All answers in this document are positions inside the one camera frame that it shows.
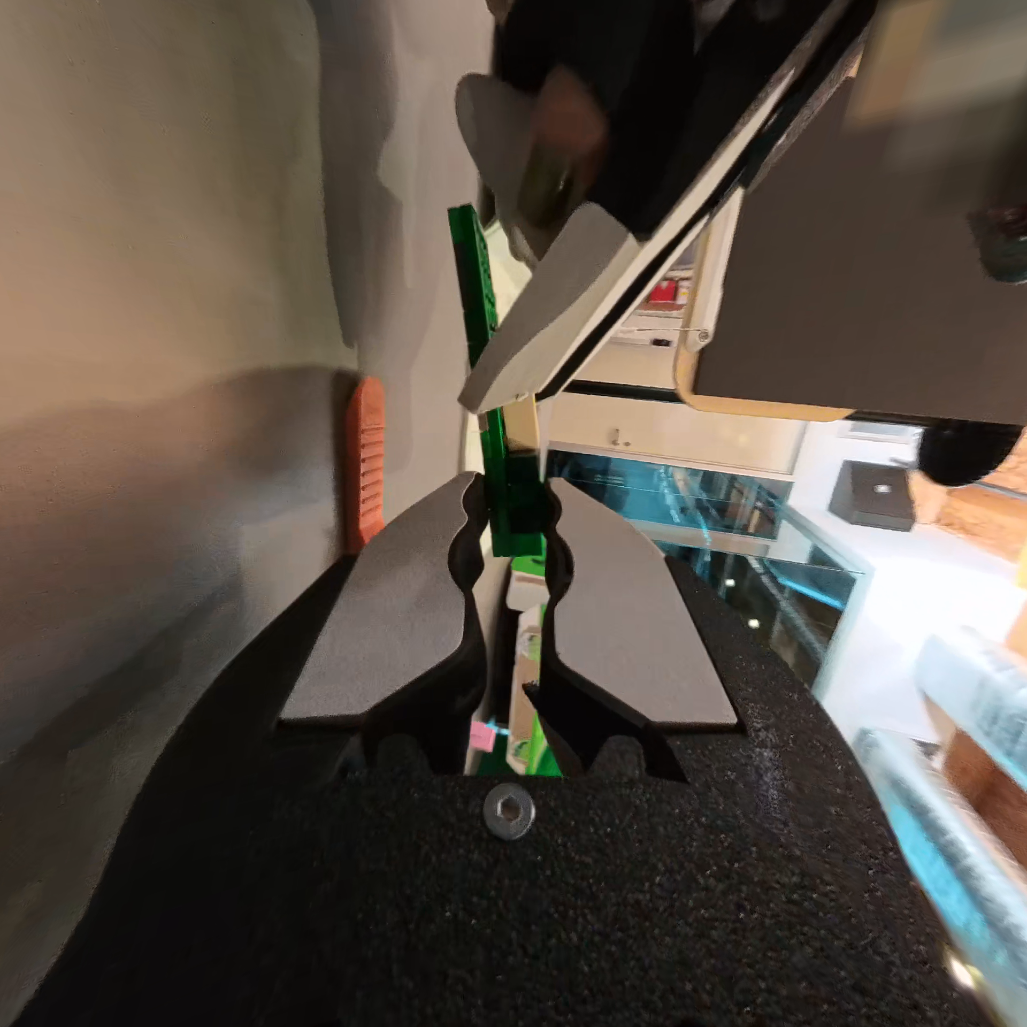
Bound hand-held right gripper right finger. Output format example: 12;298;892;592
524;477;741;733

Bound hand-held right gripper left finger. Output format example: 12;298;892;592
279;471;492;730

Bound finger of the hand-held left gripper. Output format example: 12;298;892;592
455;74;556;270
457;71;797;415

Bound green toy brick model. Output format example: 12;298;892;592
447;204;548;560

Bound glass display case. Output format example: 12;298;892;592
546;448;871;695

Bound orange brick separator tool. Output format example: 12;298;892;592
343;374;388;556

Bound white cabinet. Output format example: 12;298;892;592
546;392;807;484

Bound black square box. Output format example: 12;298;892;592
829;459;917;532

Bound grey table with pale edge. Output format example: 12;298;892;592
674;48;1027;428

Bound clear plastic container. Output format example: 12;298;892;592
850;626;1027;1027

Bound black round object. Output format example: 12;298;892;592
917;421;1026;488

